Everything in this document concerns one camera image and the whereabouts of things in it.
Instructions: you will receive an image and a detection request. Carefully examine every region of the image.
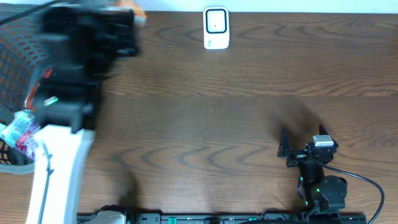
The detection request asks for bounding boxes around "orange tissue pack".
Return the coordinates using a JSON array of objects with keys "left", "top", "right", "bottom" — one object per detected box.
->
[{"left": 119, "top": 0, "right": 147, "bottom": 27}]

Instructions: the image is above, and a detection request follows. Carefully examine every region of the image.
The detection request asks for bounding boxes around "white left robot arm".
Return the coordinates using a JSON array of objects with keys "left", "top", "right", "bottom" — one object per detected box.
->
[{"left": 27, "top": 4, "right": 139, "bottom": 223}]

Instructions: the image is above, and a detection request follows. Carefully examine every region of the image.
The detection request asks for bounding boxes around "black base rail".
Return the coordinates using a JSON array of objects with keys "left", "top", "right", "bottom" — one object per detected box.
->
[{"left": 76, "top": 205, "right": 366, "bottom": 224}]

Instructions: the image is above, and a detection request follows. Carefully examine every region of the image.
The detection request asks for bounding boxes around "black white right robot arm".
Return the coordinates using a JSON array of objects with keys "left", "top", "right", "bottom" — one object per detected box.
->
[{"left": 277, "top": 125, "right": 348, "bottom": 219}]

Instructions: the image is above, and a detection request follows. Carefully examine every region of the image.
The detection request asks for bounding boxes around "teal snack packet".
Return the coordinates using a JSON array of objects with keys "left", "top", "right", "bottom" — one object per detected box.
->
[{"left": 1, "top": 110, "right": 40, "bottom": 160}]

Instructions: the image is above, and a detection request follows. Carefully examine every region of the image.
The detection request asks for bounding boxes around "grey plastic basket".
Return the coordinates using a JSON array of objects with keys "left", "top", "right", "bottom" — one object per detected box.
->
[{"left": 1, "top": 2, "right": 47, "bottom": 175}]

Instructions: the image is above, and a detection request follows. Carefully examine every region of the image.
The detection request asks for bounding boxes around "red orange snack packet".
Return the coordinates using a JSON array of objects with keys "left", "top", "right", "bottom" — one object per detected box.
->
[{"left": 24, "top": 67, "right": 53, "bottom": 111}]

